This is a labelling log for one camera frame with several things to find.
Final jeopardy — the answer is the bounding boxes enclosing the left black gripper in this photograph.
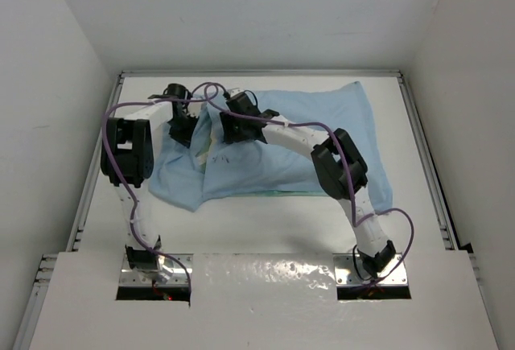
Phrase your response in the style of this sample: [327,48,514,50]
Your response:
[167,110,200,147]

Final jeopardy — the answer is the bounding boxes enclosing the cream memory foam pillow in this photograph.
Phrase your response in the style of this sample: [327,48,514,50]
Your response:
[196,132,216,171]

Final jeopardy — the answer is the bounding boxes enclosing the light blue pillowcase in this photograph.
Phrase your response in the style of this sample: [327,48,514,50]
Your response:
[149,81,393,212]

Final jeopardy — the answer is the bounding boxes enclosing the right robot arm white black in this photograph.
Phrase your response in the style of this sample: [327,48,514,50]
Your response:
[220,90,396,279]

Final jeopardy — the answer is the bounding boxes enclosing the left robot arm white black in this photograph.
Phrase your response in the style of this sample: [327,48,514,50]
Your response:
[101,84,197,286]

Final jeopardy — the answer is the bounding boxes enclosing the white front cover board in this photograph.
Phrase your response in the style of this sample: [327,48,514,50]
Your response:
[31,251,496,349]

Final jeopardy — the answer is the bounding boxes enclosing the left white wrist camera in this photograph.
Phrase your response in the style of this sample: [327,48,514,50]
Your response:
[187,102,204,117]

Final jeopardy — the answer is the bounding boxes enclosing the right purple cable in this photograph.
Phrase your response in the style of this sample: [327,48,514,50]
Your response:
[204,84,416,286]

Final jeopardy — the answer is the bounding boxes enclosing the purple cable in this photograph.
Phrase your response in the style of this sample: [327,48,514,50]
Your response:
[204,84,416,286]
[103,82,220,299]

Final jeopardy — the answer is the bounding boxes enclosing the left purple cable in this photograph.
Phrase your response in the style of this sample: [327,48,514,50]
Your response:
[103,82,220,299]

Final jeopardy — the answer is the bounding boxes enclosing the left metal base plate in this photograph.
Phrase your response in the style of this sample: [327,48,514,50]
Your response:
[118,254,193,288]

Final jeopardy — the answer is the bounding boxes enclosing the metal base plate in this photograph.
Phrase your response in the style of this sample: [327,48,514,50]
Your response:
[118,254,193,288]
[333,253,409,287]

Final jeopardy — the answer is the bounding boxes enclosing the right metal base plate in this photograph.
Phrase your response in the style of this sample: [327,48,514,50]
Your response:
[333,253,409,287]

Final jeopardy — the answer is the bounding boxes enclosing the aluminium table frame rail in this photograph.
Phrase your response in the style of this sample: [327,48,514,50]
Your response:
[11,68,490,350]

